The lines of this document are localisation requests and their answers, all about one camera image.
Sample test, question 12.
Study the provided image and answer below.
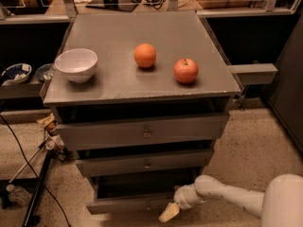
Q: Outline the grey drawer cabinet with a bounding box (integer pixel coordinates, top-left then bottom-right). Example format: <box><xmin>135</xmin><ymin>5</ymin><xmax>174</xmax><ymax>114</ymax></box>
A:
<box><xmin>40</xmin><ymin>10</ymin><xmax>242</xmax><ymax>216</ymax></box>

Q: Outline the crumpled snack wrapper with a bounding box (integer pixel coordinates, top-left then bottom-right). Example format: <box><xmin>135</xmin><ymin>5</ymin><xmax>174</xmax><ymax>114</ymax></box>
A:
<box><xmin>37</xmin><ymin>113</ymin><xmax>56</xmax><ymax>132</ymax></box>

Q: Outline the dark small bowl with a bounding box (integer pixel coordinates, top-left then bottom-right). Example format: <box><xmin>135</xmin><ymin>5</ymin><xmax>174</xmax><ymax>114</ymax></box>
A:
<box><xmin>35</xmin><ymin>63</ymin><xmax>55</xmax><ymax>81</ymax></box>

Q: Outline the grey bottom drawer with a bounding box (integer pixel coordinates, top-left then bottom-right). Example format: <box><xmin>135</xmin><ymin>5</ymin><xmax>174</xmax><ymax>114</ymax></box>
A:
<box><xmin>86</xmin><ymin>168</ymin><xmax>198</xmax><ymax>215</ymax></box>

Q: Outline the black floor cable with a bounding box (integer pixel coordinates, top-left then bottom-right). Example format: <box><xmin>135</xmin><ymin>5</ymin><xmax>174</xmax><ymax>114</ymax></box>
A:
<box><xmin>0</xmin><ymin>113</ymin><xmax>72</xmax><ymax>227</ymax></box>

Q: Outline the grey middle drawer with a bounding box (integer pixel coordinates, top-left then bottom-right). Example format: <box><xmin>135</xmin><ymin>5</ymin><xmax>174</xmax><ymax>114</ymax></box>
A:
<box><xmin>76</xmin><ymin>148</ymin><xmax>213</xmax><ymax>177</ymax></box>

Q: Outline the red apple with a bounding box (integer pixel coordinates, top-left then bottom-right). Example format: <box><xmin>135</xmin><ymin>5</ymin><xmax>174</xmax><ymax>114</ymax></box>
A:
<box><xmin>173</xmin><ymin>59</ymin><xmax>199</xmax><ymax>84</ymax></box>

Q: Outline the orange fruit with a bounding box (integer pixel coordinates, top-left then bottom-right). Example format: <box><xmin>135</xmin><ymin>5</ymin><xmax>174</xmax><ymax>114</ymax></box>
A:
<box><xmin>134</xmin><ymin>44</ymin><xmax>156</xmax><ymax>68</ymax></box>

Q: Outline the clear plastic bottle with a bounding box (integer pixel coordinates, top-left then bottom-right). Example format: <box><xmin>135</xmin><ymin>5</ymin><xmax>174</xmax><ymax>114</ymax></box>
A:
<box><xmin>6</xmin><ymin>183</ymin><xmax>31</xmax><ymax>206</ymax></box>

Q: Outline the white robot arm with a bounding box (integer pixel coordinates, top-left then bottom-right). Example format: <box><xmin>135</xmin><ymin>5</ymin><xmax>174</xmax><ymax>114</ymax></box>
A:
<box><xmin>159</xmin><ymin>174</ymin><xmax>303</xmax><ymax>227</ymax></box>

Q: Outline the grey drawer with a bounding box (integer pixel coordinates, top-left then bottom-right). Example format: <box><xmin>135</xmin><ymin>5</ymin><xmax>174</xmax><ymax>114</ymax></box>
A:
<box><xmin>57</xmin><ymin>113</ymin><xmax>229</xmax><ymax>150</ymax></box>
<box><xmin>76</xmin><ymin>148</ymin><xmax>213</xmax><ymax>177</ymax></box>
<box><xmin>86</xmin><ymin>168</ymin><xmax>198</xmax><ymax>215</ymax></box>

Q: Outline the grey left shelf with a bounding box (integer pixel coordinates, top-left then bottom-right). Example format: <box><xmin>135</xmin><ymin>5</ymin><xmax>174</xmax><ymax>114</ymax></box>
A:
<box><xmin>0</xmin><ymin>79</ymin><xmax>43</xmax><ymax>99</ymax></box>

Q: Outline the grey top drawer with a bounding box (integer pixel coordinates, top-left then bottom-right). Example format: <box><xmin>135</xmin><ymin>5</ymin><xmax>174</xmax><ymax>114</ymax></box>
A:
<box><xmin>57</xmin><ymin>113</ymin><xmax>229</xmax><ymax>150</ymax></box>

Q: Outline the grey side shelf right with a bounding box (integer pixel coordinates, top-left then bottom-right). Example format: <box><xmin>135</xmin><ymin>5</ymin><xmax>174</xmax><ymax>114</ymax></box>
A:
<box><xmin>228</xmin><ymin>63</ymin><xmax>277</xmax><ymax>85</ymax></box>

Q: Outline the black tripod stand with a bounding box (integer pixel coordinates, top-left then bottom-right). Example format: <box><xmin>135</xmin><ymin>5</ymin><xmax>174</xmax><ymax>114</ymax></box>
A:
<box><xmin>9</xmin><ymin>142</ymin><xmax>52</xmax><ymax>227</ymax></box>

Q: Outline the black monitor base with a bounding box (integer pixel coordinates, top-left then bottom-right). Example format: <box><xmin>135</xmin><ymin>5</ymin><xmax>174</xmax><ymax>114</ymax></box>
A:
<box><xmin>86</xmin><ymin>0</ymin><xmax>139</xmax><ymax>12</ymax></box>

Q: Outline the blue white bowl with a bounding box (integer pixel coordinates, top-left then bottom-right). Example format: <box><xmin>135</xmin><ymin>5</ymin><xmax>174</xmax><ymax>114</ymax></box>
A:
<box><xmin>1</xmin><ymin>63</ymin><xmax>32</xmax><ymax>84</ymax></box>

